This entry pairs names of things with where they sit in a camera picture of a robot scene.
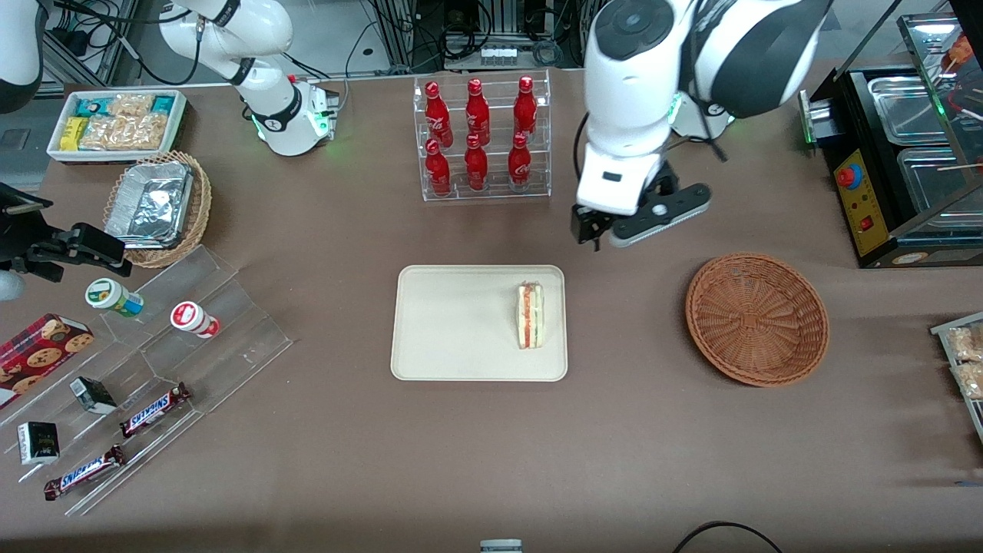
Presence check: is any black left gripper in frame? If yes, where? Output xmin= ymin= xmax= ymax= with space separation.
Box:
xmin=570 ymin=203 xmax=616 ymax=252

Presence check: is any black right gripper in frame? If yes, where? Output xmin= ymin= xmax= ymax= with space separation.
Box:
xmin=0 ymin=219 xmax=133 ymax=283

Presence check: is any triangle sandwich with red filling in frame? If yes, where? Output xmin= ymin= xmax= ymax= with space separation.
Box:
xmin=515 ymin=282 xmax=545 ymax=350

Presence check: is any light wicker basket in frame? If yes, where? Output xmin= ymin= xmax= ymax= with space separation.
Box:
xmin=102 ymin=150 xmax=213 ymax=270

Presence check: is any cream rectangular tray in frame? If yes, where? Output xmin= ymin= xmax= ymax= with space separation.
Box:
xmin=390 ymin=265 xmax=568 ymax=382

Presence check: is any brown wicker basket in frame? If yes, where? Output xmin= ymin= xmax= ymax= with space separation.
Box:
xmin=684 ymin=253 xmax=831 ymax=388

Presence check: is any grey tray of snacks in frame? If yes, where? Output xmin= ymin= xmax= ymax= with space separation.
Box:
xmin=930 ymin=310 xmax=983 ymax=446

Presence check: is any green sunflower lidded cup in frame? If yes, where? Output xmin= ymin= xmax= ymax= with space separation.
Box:
xmin=84 ymin=277 xmax=145 ymax=319

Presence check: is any stack of foil containers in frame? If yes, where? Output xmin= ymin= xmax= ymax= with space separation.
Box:
xmin=104 ymin=160 xmax=195 ymax=251

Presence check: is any red Coca-Cola bottle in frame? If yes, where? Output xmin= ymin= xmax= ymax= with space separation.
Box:
xmin=465 ymin=78 xmax=492 ymax=146
xmin=508 ymin=131 xmax=533 ymax=194
xmin=513 ymin=75 xmax=538 ymax=141
xmin=424 ymin=81 xmax=451 ymax=147
xmin=464 ymin=134 xmax=490 ymax=193
xmin=425 ymin=138 xmax=452 ymax=198

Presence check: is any white snack bin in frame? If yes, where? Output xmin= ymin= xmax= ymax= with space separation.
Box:
xmin=46 ymin=88 xmax=188 ymax=164

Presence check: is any red strawberry yogurt cup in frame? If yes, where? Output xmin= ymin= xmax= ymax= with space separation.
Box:
xmin=170 ymin=300 xmax=221 ymax=339

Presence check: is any clear acrylic bottle rack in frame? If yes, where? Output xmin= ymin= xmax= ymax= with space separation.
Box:
xmin=412 ymin=68 xmax=553 ymax=204

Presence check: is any clear bag of crackers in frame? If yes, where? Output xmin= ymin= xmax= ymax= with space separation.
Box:
xmin=108 ymin=93 xmax=155 ymax=121
xmin=951 ymin=361 xmax=983 ymax=400
xmin=120 ymin=113 xmax=170 ymax=151
xmin=946 ymin=325 xmax=983 ymax=362
xmin=79 ymin=115 xmax=124 ymax=151

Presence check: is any yellow snack packet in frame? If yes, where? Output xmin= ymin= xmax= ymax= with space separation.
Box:
xmin=59 ymin=116 xmax=90 ymax=153

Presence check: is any red tartan cookie box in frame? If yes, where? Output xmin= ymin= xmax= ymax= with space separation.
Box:
xmin=0 ymin=313 xmax=95 ymax=409

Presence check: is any clear acrylic stepped display stand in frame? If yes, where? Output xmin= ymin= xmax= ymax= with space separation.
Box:
xmin=0 ymin=244 xmax=294 ymax=517

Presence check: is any dark green box with barcode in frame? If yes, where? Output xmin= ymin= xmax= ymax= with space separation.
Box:
xmin=69 ymin=376 xmax=118 ymax=416

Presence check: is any Snickers chocolate bar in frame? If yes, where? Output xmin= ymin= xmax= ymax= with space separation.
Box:
xmin=118 ymin=382 xmax=192 ymax=439
xmin=43 ymin=444 xmax=128 ymax=502

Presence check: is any dark green box white side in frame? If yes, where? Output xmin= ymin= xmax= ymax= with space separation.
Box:
xmin=17 ymin=421 xmax=61 ymax=466

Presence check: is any black glass food warmer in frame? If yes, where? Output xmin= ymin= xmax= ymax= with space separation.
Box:
xmin=799 ymin=0 xmax=983 ymax=270

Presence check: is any steel food pan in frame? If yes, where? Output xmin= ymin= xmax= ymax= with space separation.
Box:
xmin=896 ymin=145 xmax=983 ymax=217
xmin=867 ymin=75 xmax=955 ymax=147

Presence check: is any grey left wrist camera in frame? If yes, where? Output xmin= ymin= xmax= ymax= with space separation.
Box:
xmin=610 ymin=182 xmax=712 ymax=249

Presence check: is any black cable loop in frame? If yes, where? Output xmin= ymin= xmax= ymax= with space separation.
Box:
xmin=671 ymin=520 xmax=785 ymax=553

